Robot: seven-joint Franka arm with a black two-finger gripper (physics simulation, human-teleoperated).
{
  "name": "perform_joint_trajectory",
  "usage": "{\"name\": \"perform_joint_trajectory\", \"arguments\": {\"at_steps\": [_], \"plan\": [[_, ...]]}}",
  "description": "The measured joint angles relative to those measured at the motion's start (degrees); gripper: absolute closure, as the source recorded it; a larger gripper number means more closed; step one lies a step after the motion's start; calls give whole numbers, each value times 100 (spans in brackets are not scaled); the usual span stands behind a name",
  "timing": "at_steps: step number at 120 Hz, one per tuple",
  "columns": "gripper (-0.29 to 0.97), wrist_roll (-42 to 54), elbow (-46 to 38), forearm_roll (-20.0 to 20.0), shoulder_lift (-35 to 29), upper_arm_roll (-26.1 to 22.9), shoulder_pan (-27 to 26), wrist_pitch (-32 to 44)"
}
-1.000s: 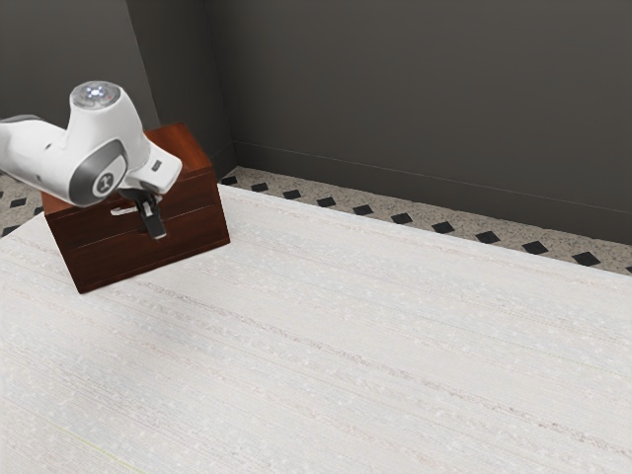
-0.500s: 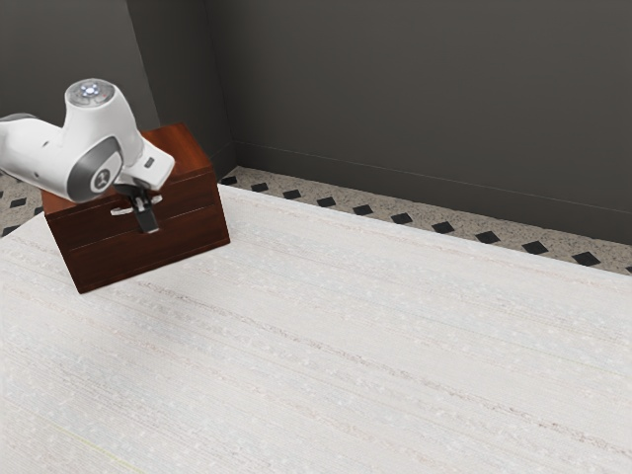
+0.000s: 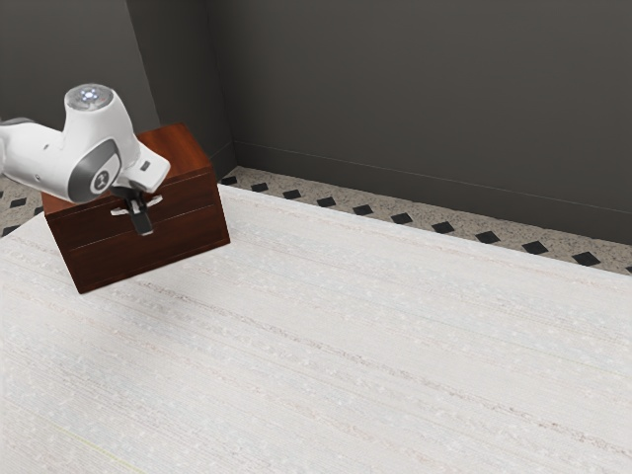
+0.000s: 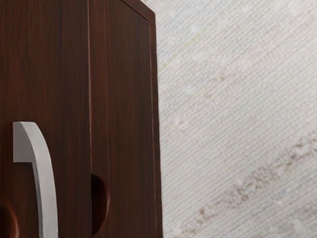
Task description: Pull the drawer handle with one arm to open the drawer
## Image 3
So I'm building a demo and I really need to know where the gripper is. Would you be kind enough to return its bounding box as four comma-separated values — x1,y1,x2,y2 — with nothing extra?
109,185,155,238

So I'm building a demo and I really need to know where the dark brown wooden drawer cabinet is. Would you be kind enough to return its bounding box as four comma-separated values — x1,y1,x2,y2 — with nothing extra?
40,122,232,295

